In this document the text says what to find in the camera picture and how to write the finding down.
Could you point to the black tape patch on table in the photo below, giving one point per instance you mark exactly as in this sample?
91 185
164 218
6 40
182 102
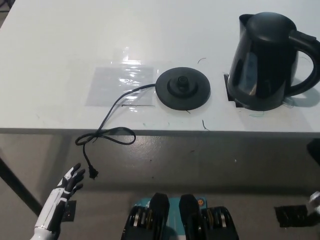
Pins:
228 87

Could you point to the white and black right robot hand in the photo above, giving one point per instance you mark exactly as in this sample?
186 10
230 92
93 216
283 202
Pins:
315 201

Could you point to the round black kettle base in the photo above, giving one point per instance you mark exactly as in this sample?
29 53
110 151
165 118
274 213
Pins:
175 98

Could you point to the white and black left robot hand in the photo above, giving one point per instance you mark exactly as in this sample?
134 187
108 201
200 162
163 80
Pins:
53 200

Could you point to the clear plastic sheet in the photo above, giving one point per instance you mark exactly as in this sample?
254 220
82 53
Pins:
105 85

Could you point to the black electric kettle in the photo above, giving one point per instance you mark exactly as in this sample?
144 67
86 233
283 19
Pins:
250 62

